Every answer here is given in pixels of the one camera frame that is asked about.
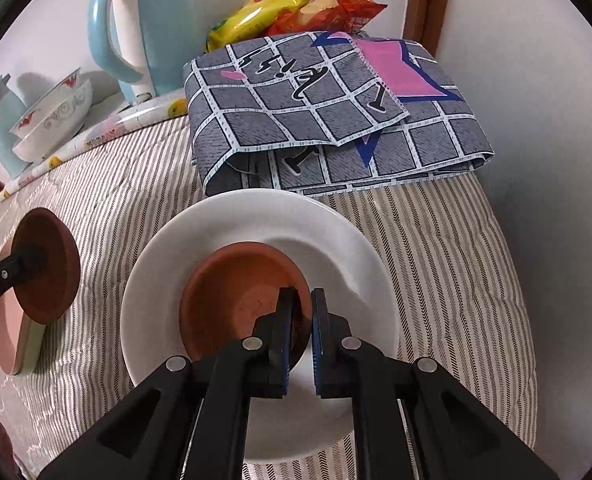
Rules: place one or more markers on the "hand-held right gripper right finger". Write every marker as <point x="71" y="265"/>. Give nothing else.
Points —
<point x="318" y="325"/>

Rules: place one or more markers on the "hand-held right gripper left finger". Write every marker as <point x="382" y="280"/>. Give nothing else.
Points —
<point x="288" y="325"/>

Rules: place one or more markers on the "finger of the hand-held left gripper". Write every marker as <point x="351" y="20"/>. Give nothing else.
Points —
<point x="6" y="275"/>

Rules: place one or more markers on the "pink square plate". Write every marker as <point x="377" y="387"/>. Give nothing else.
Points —
<point x="3" y="330"/>

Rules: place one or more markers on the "small brown bowl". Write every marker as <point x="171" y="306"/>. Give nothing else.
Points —
<point x="51" y="235"/>
<point x="226" y="300"/>

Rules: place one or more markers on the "green square plate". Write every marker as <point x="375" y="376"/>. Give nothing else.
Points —
<point x="28" y="352"/>

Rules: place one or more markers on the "large white bowl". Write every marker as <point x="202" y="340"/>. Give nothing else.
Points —
<point x="51" y="146"/>

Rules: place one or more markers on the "light blue thermos jug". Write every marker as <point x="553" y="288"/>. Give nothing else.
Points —
<point x="1" y="125"/>

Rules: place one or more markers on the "floral rolled table cover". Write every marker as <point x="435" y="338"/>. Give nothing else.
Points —
<point x="101" y="132"/>

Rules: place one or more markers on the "floral patterned bowl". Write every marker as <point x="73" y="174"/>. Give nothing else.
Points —
<point x="51" y="105"/>

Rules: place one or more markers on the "grey checked cloth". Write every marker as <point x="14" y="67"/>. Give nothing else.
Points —
<point x="301" y="75"/>

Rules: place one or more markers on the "light blue electric kettle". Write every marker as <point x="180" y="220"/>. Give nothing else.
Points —
<point x="151" y="20"/>

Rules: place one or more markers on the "red chip bag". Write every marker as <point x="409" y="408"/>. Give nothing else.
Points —
<point x="336" y="15"/>

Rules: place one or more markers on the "yellow chip bag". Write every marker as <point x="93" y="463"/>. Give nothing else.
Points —
<point x="256" y="15"/>

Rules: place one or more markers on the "brown wooden door frame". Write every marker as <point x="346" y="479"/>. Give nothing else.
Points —
<point x="425" y="0"/>

